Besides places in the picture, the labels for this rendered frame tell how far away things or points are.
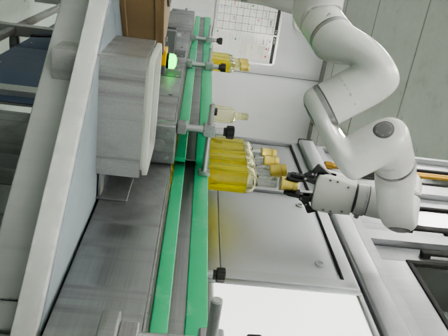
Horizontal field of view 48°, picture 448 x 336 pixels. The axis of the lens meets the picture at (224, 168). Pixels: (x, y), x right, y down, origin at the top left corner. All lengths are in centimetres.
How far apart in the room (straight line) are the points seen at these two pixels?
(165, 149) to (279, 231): 39
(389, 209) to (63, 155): 67
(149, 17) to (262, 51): 615
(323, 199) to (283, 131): 632
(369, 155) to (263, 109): 649
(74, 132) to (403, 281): 88
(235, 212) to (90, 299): 69
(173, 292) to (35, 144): 32
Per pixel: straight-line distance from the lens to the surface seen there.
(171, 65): 149
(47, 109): 88
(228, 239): 124
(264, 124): 750
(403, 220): 114
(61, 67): 90
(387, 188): 110
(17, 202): 81
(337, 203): 127
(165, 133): 111
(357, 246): 134
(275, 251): 123
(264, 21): 712
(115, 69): 88
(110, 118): 91
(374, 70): 94
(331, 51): 96
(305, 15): 102
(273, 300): 107
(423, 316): 125
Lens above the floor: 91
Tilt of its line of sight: 5 degrees up
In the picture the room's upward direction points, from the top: 96 degrees clockwise
